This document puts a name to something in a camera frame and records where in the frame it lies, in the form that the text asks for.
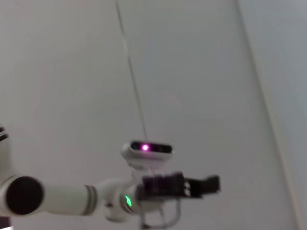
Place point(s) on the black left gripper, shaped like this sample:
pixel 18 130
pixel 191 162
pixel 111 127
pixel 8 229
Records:
pixel 163 185

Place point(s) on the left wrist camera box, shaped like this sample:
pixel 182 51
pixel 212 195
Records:
pixel 148 157

